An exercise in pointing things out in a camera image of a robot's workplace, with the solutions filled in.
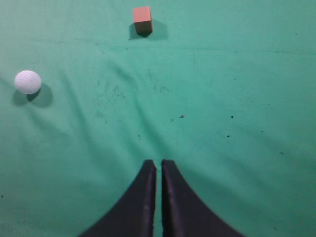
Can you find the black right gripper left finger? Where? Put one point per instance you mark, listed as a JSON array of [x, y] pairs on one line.
[[133, 214]]

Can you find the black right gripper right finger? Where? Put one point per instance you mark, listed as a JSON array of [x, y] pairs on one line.
[[184, 214]]

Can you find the red cube block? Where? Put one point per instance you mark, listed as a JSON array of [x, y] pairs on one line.
[[142, 20]]

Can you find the green table cloth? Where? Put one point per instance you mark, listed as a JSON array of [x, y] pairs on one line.
[[225, 88]]

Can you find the white dimpled ball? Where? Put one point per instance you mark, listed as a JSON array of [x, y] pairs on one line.
[[27, 82]]

